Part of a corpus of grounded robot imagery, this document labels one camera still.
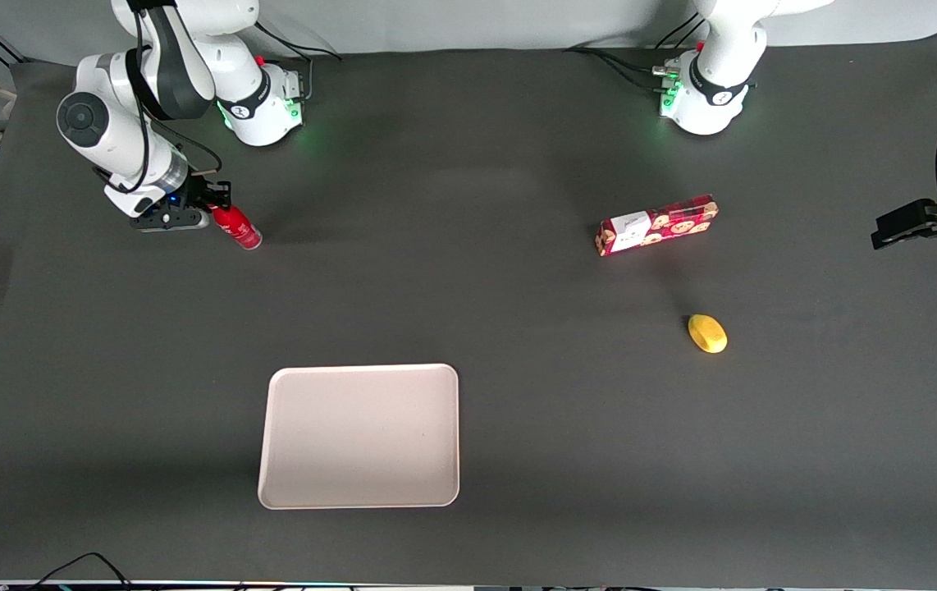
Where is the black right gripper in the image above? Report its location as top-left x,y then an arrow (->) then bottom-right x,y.
158,176 -> 233,218

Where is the red coke bottle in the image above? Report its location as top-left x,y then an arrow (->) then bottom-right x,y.
213,205 -> 263,250

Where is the beige rectangular tray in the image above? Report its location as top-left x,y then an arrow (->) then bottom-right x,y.
258,363 -> 461,511

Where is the yellow lemon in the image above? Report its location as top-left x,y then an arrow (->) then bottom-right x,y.
687,313 -> 729,355

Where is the red cookie box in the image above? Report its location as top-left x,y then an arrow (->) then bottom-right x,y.
596,194 -> 720,258

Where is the dark grey table mat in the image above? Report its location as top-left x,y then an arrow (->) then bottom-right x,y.
0,29 -> 937,588

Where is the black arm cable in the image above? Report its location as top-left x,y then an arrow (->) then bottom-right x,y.
126,0 -> 225,196

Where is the black base cable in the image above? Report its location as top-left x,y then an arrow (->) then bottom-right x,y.
652,11 -> 712,50
563,45 -> 683,94
254,16 -> 344,63

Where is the black cable at table edge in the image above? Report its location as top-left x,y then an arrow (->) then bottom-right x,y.
29,552 -> 135,591

